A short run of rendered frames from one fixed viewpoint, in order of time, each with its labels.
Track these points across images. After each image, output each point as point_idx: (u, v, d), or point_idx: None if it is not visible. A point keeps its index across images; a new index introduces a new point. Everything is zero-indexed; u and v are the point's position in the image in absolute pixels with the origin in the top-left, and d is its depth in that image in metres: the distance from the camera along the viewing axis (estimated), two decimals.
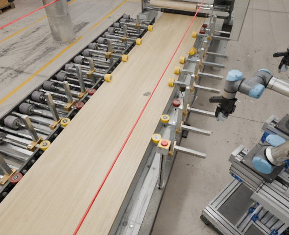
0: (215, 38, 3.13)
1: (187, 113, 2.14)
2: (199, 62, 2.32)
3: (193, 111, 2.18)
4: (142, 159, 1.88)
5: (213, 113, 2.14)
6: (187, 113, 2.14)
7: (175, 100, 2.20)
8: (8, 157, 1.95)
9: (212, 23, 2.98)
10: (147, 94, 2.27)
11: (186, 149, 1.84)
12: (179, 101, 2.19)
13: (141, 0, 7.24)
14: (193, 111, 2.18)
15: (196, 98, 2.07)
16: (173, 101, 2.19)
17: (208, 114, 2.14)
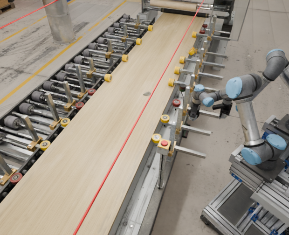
0: (215, 38, 3.13)
1: (187, 114, 2.14)
2: (199, 62, 2.32)
3: None
4: (142, 159, 1.88)
5: (213, 113, 2.14)
6: (186, 114, 2.15)
7: (175, 100, 2.20)
8: (8, 157, 1.95)
9: (212, 23, 2.98)
10: (147, 94, 2.27)
11: (186, 149, 1.84)
12: (179, 101, 2.19)
13: (141, 0, 7.24)
14: None
15: (189, 120, 1.98)
16: (173, 101, 2.19)
17: (208, 114, 2.14)
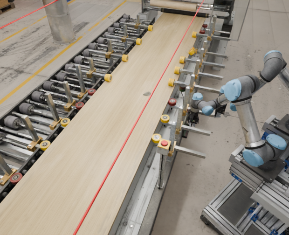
0: (215, 38, 3.13)
1: (187, 114, 2.14)
2: (199, 62, 2.32)
3: (189, 110, 2.19)
4: (142, 159, 1.88)
5: None
6: (186, 115, 2.15)
7: (171, 100, 2.21)
8: (8, 157, 1.95)
9: (212, 23, 2.98)
10: (147, 94, 2.27)
11: (186, 149, 1.84)
12: (175, 100, 2.20)
13: (141, 0, 7.24)
14: (189, 110, 2.19)
15: None
16: (169, 100, 2.20)
17: (203, 114, 2.15)
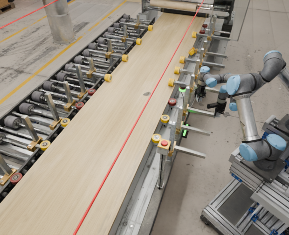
0: (215, 38, 3.13)
1: (187, 113, 2.14)
2: (199, 62, 2.32)
3: (189, 110, 2.19)
4: (142, 159, 1.88)
5: (208, 112, 2.15)
6: (187, 113, 2.14)
7: (171, 100, 2.21)
8: (8, 157, 1.95)
9: (212, 23, 2.98)
10: (147, 94, 2.27)
11: (186, 149, 1.84)
12: (175, 100, 2.20)
13: (141, 0, 7.24)
14: (188, 110, 2.19)
15: (196, 97, 2.07)
16: (169, 100, 2.20)
17: (202, 114, 2.16)
